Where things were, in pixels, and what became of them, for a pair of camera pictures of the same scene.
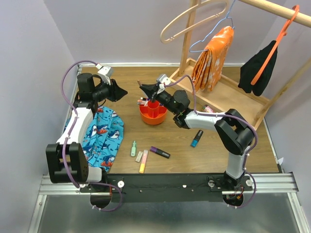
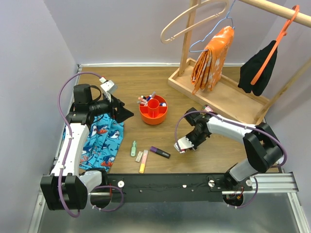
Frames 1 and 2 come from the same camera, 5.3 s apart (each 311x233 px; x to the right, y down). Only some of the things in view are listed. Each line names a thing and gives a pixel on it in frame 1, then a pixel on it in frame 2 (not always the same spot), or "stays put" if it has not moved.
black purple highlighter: (154, 149) stays put
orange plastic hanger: (283, 33) stays put
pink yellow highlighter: (144, 161) stays put
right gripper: (150, 90) → (195, 143)
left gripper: (115, 91) → (122, 113)
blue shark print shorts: (102, 139) stays put
